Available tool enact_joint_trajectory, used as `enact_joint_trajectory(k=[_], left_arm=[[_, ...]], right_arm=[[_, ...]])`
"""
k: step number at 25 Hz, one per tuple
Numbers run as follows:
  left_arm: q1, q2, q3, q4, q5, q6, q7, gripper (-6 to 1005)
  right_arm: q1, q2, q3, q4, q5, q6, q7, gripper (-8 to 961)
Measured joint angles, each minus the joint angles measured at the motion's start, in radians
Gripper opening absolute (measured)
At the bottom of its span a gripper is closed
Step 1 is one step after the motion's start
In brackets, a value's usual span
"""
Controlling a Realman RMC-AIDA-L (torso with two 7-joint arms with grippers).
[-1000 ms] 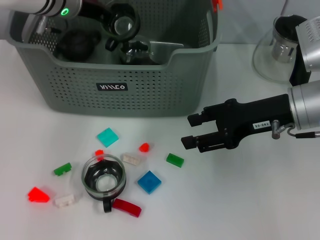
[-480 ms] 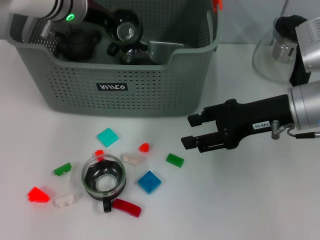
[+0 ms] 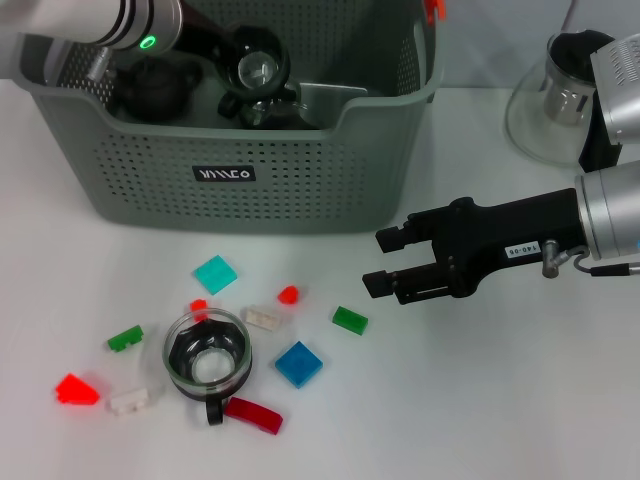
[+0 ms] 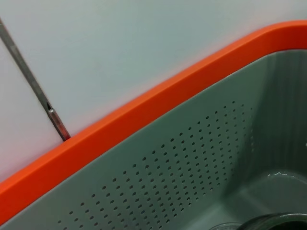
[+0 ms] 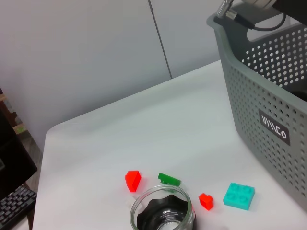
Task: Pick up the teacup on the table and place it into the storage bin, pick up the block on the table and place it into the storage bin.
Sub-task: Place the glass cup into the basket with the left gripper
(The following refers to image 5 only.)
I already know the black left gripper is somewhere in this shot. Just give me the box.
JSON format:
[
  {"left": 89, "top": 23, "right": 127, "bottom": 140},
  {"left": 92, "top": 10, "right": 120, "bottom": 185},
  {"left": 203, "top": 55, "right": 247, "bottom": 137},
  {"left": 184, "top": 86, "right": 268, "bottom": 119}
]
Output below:
[{"left": 273, "top": 0, "right": 307, "bottom": 24}]

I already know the grey perforated plastic storage basket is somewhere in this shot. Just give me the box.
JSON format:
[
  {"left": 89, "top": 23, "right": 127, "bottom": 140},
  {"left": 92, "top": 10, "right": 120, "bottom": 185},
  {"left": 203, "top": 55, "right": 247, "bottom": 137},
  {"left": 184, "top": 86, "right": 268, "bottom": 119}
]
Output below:
[{"left": 206, "top": 11, "right": 307, "bottom": 213}]

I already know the glass teacup black sleeve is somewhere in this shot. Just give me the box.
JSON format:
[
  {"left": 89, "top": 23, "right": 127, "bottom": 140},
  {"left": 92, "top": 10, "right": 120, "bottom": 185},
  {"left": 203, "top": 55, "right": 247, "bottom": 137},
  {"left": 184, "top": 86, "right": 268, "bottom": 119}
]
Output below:
[{"left": 129, "top": 185, "right": 197, "bottom": 230}]

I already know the teal square toy brick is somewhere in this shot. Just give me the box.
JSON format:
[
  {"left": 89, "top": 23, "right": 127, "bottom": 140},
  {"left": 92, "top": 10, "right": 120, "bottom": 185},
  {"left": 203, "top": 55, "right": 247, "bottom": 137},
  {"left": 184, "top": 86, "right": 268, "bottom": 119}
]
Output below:
[{"left": 223, "top": 182, "right": 256, "bottom": 211}]

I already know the small red toy brick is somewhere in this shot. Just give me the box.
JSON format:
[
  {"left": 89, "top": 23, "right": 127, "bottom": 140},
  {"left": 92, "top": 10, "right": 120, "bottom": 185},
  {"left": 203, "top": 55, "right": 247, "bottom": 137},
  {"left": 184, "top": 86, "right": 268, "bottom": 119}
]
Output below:
[{"left": 198, "top": 193, "right": 214, "bottom": 211}]

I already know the green notched toy brick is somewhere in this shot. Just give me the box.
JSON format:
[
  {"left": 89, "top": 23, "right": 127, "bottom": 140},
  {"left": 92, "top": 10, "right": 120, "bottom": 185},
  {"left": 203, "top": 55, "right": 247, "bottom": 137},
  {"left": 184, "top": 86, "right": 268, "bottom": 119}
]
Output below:
[{"left": 157, "top": 172, "right": 182, "bottom": 194}]

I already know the red sloped toy brick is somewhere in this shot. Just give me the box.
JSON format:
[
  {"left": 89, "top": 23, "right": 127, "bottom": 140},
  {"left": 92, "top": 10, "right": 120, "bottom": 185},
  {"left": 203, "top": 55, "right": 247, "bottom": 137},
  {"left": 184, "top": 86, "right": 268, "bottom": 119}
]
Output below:
[{"left": 124, "top": 170, "right": 142, "bottom": 193}]

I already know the white toy brick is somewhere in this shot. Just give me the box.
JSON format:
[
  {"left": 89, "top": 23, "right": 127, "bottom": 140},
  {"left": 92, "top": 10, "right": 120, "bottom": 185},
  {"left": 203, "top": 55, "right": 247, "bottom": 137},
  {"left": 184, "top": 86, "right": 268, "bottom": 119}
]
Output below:
[{"left": 124, "top": 195, "right": 144, "bottom": 209}]

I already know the wooden shelf rack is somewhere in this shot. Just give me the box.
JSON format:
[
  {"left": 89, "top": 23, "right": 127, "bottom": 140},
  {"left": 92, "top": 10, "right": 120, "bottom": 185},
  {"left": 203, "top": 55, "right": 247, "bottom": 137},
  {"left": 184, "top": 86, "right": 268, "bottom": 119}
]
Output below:
[{"left": 0, "top": 88, "right": 27, "bottom": 135}]

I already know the black computer monitor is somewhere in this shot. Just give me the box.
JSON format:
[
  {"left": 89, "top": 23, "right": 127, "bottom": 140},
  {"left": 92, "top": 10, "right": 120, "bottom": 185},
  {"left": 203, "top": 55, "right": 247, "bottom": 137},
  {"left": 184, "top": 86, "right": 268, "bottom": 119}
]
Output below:
[{"left": 0, "top": 112, "right": 38, "bottom": 201}]

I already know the black computer keyboard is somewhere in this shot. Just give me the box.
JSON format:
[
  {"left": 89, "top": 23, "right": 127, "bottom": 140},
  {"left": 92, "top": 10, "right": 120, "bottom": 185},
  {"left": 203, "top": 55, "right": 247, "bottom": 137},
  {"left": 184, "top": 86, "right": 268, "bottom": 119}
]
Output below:
[{"left": 0, "top": 185, "right": 37, "bottom": 230}]

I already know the left gripper signal cable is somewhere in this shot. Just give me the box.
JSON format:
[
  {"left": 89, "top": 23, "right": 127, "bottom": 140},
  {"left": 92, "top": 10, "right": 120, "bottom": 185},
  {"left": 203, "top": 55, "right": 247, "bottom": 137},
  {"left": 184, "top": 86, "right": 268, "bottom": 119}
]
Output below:
[{"left": 214, "top": 0, "right": 287, "bottom": 31}]

